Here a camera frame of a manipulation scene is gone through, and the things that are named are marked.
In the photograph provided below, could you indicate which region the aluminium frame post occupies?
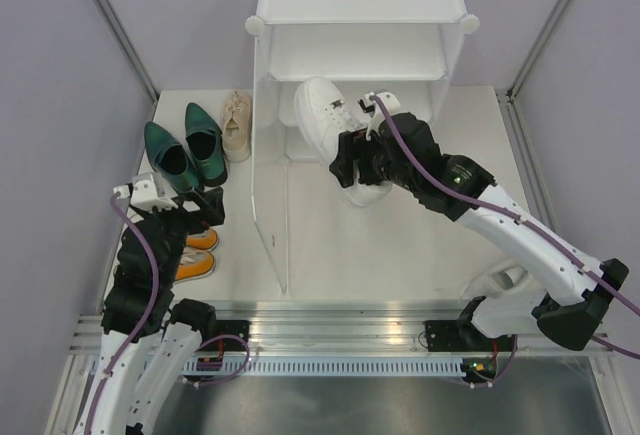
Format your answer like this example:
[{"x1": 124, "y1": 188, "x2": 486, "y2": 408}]
[
  {"x1": 92, "y1": 0, "x2": 160, "y2": 106},
  {"x1": 505, "y1": 0, "x2": 574, "y2": 103}
]

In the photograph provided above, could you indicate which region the clear cabinet door panel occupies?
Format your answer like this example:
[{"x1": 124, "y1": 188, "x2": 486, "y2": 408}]
[{"x1": 251, "y1": 154, "x2": 289, "y2": 295}]

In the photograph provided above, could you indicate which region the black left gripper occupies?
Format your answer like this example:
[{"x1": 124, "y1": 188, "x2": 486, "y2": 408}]
[{"x1": 132, "y1": 184, "x2": 225, "y2": 283}]

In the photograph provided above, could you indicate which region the white slotted cable duct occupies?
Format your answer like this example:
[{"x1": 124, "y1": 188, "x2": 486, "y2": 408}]
[{"x1": 178, "y1": 355, "x2": 466, "y2": 378}]

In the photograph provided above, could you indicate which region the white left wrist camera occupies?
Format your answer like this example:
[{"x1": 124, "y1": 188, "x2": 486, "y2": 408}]
[{"x1": 113, "y1": 172, "x2": 178, "y2": 213}]

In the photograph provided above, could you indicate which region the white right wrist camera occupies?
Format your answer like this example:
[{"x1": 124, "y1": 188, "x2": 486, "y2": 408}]
[{"x1": 358, "y1": 91, "x2": 402, "y2": 141}]

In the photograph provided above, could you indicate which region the orange sneaker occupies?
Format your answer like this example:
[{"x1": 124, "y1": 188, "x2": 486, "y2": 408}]
[
  {"x1": 186, "y1": 228, "x2": 219, "y2": 251},
  {"x1": 175, "y1": 247, "x2": 216, "y2": 283}
]

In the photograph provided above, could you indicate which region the orange sneaker upper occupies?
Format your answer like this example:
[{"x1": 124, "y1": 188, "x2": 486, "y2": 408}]
[{"x1": 186, "y1": 228, "x2": 219, "y2": 251}]

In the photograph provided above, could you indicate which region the orange sneaker lower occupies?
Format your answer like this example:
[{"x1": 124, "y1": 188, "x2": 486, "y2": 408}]
[{"x1": 175, "y1": 247, "x2": 216, "y2": 283}]

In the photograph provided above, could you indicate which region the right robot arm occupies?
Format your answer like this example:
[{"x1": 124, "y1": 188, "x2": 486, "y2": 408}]
[{"x1": 313, "y1": 106, "x2": 629, "y2": 351}]

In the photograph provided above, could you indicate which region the green pointed shoe right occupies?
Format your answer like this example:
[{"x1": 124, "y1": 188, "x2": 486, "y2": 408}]
[{"x1": 185, "y1": 102, "x2": 227, "y2": 187}]

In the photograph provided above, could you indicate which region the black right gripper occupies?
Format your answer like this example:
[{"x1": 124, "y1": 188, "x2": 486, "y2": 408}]
[{"x1": 330, "y1": 126, "x2": 418, "y2": 192}]

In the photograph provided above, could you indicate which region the right aluminium frame post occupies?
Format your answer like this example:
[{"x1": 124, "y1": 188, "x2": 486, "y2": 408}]
[{"x1": 505, "y1": 0, "x2": 574, "y2": 103}]

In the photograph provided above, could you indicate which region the white sneaker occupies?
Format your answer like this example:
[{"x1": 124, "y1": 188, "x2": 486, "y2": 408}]
[
  {"x1": 294, "y1": 76, "x2": 392, "y2": 208},
  {"x1": 461, "y1": 259, "x2": 541, "y2": 299}
]

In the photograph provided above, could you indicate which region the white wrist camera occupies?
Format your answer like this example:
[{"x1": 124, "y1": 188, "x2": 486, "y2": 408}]
[
  {"x1": 113, "y1": 172, "x2": 178, "y2": 213},
  {"x1": 358, "y1": 91, "x2": 402, "y2": 141}
]

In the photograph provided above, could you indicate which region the green pointed shoe left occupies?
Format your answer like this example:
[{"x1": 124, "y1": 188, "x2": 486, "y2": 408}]
[{"x1": 144, "y1": 122, "x2": 201, "y2": 194}]

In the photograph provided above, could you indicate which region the left aluminium frame post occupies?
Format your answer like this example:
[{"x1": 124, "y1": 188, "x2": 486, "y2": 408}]
[{"x1": 92, "y1": 0, "x2": 160, "y2": 106}]

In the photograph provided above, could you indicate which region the white plastic shoe cabinet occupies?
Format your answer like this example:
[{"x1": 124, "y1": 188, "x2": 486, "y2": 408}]
[{"x1": 245, "y1": 0, "x2": 479, "y2": 166}]

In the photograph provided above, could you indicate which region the beige sneaker left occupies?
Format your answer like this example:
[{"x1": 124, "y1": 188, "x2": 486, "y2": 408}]
[{"x1": 221, "y1": 91, "x2": 253, "y2": 163}]

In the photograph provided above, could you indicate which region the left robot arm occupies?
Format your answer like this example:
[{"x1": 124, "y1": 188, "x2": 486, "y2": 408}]
[{"x1": 75, "y1": 184, "x2": 225, "y2": 434}]

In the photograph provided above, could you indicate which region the green pointed shoe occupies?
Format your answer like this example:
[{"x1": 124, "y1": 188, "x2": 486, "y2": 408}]
[
  {"x1": 185, "y1": 102, "x2": 227, "y2": 187},
  {"x1": 144, "y1": 122, "x2": 201, "y2": 194}
]

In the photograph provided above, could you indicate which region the aluminium mounting rail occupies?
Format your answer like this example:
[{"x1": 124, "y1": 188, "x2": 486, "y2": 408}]
[{"x1": 210, "y1": 300, "x2": 464, "y2": 356}]

